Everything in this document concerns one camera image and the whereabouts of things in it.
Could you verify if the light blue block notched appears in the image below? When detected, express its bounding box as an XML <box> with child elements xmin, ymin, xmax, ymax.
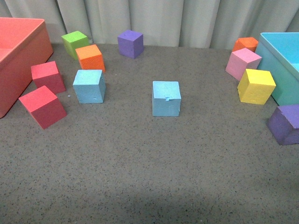
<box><xmin>152</xmin><ymin>81</ymin><xmax>181</xmax><ymax>117</ymax></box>

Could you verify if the light blue block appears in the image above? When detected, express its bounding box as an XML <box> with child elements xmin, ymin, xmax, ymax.
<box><xmin>73</xmin><ymin>70</ymin><xmax>106</xmax><ymax>104</ymax></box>

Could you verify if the purple foam block back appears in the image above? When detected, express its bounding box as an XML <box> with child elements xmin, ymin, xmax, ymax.
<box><xmin>117</xmin><ymin>30</ymin><xmax>144</xmax><ymax>59</ymax></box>

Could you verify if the purple foam block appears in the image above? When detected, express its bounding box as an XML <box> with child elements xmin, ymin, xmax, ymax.
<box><xmin>117</xmin><ymin>30</ymin><xmax>144</xmax><ymax>59</ymax></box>
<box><xmin>267</xmin><ymin>105</ymin><xmax>299</xmax><ymax>145</ymax></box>

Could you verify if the orange foam block left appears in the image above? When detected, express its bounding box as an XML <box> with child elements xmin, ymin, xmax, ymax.
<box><xmin>75</xmin><ymin>44</ymin><xmax>106</xmax><ymax>72</ymax></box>

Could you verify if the orange foam block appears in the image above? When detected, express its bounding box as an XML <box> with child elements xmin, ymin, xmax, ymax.
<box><xmin>75</xmin><ymin>44</ymin><xmax>106</xmax><ymax>72</ymax></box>
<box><xmin>232</xmin><ymin>37</ymin><xmax>258</xmax><ymax>52</ymax></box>

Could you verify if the green foam block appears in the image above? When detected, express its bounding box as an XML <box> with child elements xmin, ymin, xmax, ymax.
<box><xmin>61</xmin><ymin>31</ymin><xmax>90</xmax><ymax>60</ymax></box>

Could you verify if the white curtain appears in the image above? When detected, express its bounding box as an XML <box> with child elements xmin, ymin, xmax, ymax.
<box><xmin>0</xmin><ymin>0</ymin><xmax>299</xmax><ymax>49</ymax></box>

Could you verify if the red foam block front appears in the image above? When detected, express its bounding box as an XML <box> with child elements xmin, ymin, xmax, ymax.
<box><xmin>19</xmin><ymin>85</ymin><xmax>67</xmax><ymax>129</ymax></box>

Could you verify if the red foam block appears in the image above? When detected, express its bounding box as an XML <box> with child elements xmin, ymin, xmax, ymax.
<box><xmin>31</xmin><ymin>61</ymin><xmax>66</xmax><ymax>94</ymax></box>
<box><xmin>19</xmin><ymin>85</ymin><xmax>67</xmax><ymax>129</ymax></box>

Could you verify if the pink foam block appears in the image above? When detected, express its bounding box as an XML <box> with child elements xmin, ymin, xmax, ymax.
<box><xmin>225</xmin><ymin>48</ymin><xmax>262</xmax><ymax>81</ymax></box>

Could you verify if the yellow foam block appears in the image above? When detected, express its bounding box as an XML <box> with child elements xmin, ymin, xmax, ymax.
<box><xmin>237</xmin><ymin>69</ymin><xmax>276</xmax><ymax>105</ymax></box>

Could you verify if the red foam block rear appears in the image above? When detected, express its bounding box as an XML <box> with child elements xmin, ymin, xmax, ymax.
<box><xmin>31</xmin><ymin>61</ymin><xmax>66</xmax><ymax>94</ymax></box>

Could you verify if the orange foam block right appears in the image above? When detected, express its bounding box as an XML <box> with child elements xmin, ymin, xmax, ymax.
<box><xmin>232</xmin><ymin>37</ymin><xmax>258</xmax><ymax>52</ymax></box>

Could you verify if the purple foam block right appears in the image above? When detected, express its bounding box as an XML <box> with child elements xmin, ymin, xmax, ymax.
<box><xmin>267</xmin><ymin>105</ymin><xmax>299</xmax><ymax>145</ymax></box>

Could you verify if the red plastic bin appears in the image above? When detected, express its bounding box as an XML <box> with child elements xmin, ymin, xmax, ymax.
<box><xmin>0</xmin><ymin>17</ymin><xmax>53</xmax><ymax>118</ymax></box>

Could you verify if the light blue plastic bin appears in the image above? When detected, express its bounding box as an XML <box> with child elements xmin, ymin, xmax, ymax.
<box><xmin>255</xmin><ymin>32</ymin><xmax>299</xmax><ymax>105</ymax></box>

